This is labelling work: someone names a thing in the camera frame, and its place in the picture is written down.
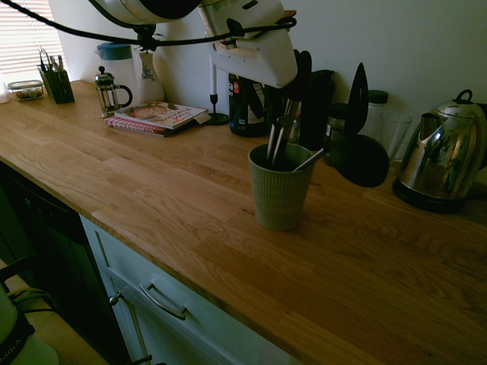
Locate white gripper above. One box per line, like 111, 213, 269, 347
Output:
211, 30, 298, 119

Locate metal tongs with black tips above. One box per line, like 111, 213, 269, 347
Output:
266, 49, 314, 167

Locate black candle holder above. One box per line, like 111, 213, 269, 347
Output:
205, 93, 231, 125

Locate pale green ribbed utensil holder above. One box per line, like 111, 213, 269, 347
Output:
247, 142, 317, 232

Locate dark Vega protein tub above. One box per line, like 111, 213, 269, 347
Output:
228, 73, 272, 138

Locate black shaker bottle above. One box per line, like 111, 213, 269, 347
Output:
298, 69, 336, 151

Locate dark spice jar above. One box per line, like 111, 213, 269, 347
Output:
325, 102, 353, 167

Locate black pointed spatula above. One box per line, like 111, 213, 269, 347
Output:
348, 62, 371, 138

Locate spice jar green lid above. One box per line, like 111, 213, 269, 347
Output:
365, 89, 390, 126

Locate Food Processor cookbook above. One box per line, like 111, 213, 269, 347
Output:
113, 100, 209, 131

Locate white floral vase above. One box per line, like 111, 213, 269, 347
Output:
136, 51, 166, 104

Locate clear drinking glass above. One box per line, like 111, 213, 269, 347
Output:
379, 113, 413, 163

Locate red checkered cookbook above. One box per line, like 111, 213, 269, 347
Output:
104, 115, 180, 138

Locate glass French press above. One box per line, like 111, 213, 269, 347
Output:
94, 65, 134, 119

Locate clear pitcher blue lid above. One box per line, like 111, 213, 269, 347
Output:
94, 43, 137, 106

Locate stainless steel electric kettle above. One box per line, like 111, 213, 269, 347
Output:
391, 89, 487, 214

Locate dark cutlery caddy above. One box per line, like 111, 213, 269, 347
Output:
37, 68, 76, 105

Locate glass food container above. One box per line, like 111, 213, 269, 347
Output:
6, 79, 45, 101

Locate white base cabinet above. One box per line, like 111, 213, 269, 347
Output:
79, 214, 305, 365

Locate white window blind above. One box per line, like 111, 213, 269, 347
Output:
0, 0, 64, 77

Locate black dishwasher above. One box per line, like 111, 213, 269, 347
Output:
0, 161, 132, 365

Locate silver drawer handle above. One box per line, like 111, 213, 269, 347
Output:
138, 281, 188, 320

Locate metal vertical bar handle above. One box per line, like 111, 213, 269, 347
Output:
129, 303, 153, 365

